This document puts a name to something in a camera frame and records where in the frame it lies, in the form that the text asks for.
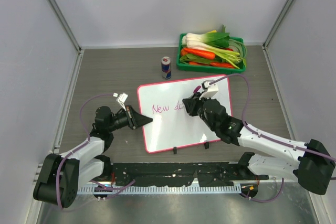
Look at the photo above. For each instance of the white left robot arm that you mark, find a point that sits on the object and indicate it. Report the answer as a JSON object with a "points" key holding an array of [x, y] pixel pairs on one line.
{"points": [[61, 175]]}

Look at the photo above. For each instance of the white slotted cable duct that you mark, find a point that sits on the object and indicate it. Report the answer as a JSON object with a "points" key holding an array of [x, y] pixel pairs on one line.
{"points": [[193, 189]]}

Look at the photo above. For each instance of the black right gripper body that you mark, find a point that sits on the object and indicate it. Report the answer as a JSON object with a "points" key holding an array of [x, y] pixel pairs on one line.
{"points": [[198, 104]]}

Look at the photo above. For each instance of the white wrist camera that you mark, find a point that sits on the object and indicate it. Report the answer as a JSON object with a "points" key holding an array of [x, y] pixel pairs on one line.
{"points": [[120, 99], [209, 89]]}

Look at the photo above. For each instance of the right aluminium frame post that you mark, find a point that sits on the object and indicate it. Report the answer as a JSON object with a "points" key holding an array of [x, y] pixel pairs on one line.
{"points": [[283, 13]]}

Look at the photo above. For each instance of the orange carrot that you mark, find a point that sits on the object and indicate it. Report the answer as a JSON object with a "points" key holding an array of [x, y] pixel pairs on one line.
{"points": [[201, 53]]}

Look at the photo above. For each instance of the left aluminium frame post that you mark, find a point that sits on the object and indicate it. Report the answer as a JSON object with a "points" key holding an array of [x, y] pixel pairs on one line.
{"points": [[57, 11]]}

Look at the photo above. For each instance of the green plastic tray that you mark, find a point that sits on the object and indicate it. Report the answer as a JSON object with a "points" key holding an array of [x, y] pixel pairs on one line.
{"points": [[208, 69]]}

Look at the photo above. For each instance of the bok choy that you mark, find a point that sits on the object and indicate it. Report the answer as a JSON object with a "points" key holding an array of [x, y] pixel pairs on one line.
{"points": [[218, 39]]}

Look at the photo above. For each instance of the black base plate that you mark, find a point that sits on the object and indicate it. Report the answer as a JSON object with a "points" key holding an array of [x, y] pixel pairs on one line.
{"points": [[208, 174]]}

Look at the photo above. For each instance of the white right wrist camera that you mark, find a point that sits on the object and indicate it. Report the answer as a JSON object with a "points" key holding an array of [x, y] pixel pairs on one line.
{"points": [[209, 89]]}

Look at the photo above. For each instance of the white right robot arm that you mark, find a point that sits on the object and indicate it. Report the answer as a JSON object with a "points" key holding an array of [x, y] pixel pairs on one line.
{"points": [[309, 164]]}

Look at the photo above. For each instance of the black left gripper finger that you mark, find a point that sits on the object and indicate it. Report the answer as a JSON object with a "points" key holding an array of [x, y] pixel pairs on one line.
{"points": [[135, 110], [142, 120]]}

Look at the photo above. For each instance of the purple capped marker pen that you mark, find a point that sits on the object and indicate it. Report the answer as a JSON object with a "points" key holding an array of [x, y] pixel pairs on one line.
{"points": [[196, 89]]}

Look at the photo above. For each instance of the aluminium frame post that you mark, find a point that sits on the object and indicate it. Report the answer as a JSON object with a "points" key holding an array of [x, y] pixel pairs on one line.
{"points": [[57, 11], [283, 13]]}

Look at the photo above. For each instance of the red bull can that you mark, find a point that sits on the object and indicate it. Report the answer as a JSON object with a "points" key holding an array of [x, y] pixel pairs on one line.
{"points": [[166, 67]]}

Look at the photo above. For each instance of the green onion bunch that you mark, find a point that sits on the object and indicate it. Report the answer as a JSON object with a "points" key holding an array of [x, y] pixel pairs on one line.
{"points": [[235, 54]]}

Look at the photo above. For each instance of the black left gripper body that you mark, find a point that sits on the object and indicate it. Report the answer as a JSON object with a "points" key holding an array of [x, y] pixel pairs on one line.
{"points": [[125, 118]]}

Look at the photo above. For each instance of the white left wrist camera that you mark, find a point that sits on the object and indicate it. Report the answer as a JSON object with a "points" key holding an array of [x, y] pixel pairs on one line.
{"points": [[120, 99]]}

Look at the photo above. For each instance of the pink framed whiteboard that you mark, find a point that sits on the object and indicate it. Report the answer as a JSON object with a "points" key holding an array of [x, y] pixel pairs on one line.
{"points": [[172, 127]]}

